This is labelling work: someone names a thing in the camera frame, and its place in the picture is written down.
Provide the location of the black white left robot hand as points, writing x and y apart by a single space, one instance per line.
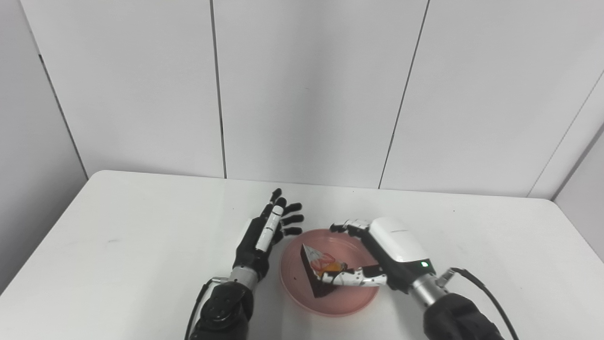
255 250

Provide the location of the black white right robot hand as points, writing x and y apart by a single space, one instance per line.
396 250

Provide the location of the pink round plate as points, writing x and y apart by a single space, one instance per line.
295 278

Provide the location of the chocolate cake slice with fruit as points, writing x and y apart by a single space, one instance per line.
316 274

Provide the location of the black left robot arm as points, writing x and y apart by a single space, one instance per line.
226 307

